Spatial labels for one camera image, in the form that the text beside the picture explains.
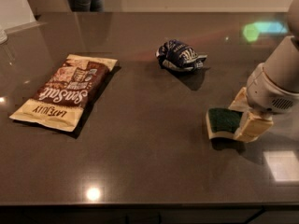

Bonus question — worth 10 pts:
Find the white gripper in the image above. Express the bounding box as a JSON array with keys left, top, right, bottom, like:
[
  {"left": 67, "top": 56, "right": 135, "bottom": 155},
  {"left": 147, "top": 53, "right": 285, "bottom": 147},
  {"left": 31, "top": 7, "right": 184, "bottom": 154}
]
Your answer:
[{"left": 229, "top": 63, "right": 299, "bottom": 143}]

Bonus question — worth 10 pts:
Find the brown sea salt chip bag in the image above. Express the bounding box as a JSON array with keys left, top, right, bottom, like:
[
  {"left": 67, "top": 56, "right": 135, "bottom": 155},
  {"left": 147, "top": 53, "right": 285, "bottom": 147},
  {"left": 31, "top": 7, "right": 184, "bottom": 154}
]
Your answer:
[{"left": 10, "top": 54, "right": 117, "bottom": 132}]

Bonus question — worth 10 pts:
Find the green and yellow sponge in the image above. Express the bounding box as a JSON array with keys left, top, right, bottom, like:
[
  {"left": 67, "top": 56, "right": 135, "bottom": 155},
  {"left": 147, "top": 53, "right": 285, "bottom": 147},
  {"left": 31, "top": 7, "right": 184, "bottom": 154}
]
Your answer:
[{"left": 206, "top": 108, "right": 243, "bottom": 139}]

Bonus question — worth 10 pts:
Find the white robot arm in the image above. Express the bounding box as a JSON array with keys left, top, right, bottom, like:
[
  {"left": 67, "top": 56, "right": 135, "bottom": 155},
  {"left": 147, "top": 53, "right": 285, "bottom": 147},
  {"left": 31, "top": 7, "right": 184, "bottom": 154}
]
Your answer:
[{"left": 229, "top": 0, "right": 299, "bottom": 142}]

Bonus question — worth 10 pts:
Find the crumpled dark blue chip bag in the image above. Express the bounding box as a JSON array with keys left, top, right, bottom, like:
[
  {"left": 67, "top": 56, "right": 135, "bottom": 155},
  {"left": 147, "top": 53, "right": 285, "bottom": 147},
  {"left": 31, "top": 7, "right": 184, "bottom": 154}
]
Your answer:
[{"left": 155, "top": 39, "right": 207, "bottom": 72}]

